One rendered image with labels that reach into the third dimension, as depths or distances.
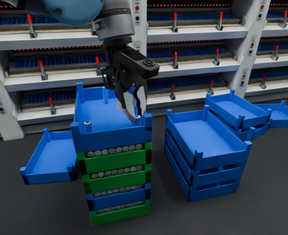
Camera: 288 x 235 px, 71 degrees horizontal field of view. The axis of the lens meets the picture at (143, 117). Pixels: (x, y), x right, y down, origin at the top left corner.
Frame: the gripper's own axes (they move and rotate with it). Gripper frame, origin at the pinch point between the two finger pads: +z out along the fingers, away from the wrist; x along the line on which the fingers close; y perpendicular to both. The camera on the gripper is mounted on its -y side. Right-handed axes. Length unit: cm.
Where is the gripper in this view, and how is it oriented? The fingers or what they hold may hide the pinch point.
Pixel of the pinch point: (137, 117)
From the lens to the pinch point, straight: 53.3
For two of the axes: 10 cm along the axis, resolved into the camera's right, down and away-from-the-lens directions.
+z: 1.7, 9.3, 3.3
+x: -7.3, 3.5, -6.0
